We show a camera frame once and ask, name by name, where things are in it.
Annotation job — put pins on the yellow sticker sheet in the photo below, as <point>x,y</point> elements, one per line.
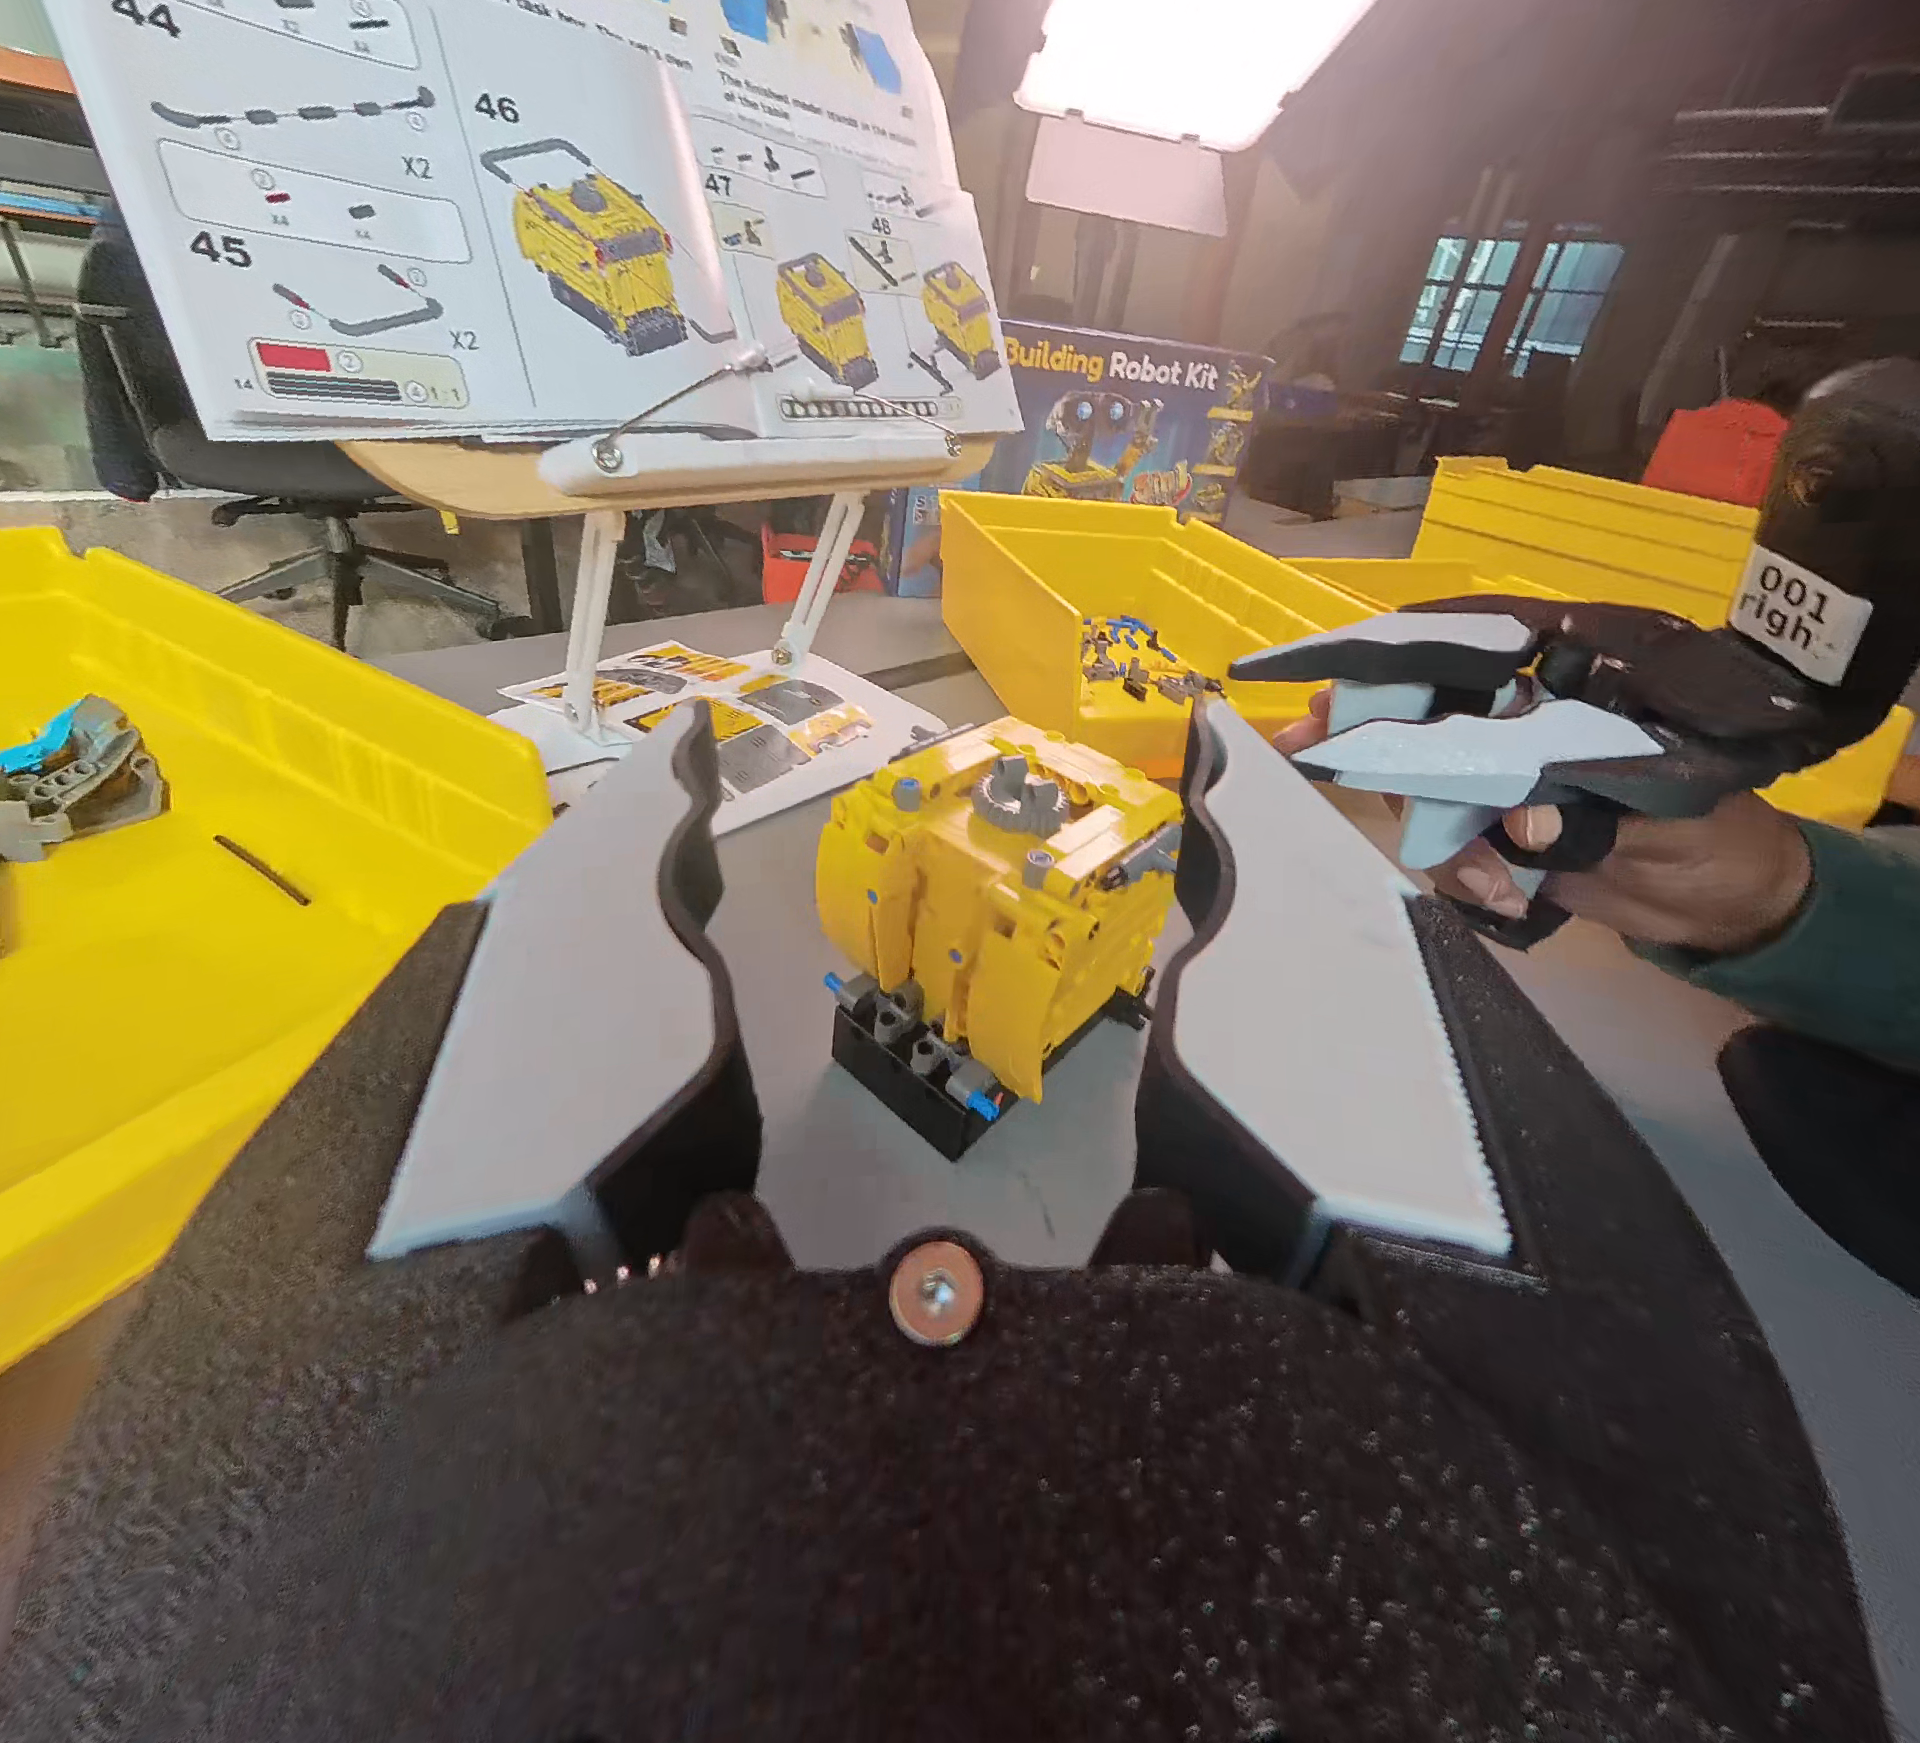
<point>753,719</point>

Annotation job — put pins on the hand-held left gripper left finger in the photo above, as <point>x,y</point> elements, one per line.
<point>571,1020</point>

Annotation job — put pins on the window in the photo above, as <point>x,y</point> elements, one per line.
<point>1513,302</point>

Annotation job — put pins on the blue lego kit box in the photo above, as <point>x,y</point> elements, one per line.
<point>1111,367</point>

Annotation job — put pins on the pile of small lego pieces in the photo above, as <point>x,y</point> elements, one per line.
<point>1148,666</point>

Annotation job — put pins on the yellow plastic bin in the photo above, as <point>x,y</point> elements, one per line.
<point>1577,525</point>
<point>1019,576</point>
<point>226,1020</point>

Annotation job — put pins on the blue and black lego piece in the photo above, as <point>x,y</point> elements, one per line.
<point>82,784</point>

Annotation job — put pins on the orange object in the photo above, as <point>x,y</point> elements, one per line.
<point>1716,450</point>

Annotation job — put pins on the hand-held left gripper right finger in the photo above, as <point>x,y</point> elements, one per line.
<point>1320,1020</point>

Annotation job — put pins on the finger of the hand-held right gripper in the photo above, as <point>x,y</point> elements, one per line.
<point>1473,754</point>
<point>1398,649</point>

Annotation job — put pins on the person's right hand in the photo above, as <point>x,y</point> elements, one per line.
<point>1714,875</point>

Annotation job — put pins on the lego instruction booklet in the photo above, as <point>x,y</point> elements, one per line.
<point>300,275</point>

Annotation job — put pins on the red crate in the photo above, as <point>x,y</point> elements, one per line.
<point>816,557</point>

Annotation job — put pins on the white and wooden book stand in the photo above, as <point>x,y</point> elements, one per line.
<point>722,459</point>

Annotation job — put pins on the black office chair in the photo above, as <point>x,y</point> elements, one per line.
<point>182,424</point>

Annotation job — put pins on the yellow lego vehicle model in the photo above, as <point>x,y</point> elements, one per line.
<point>973,905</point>

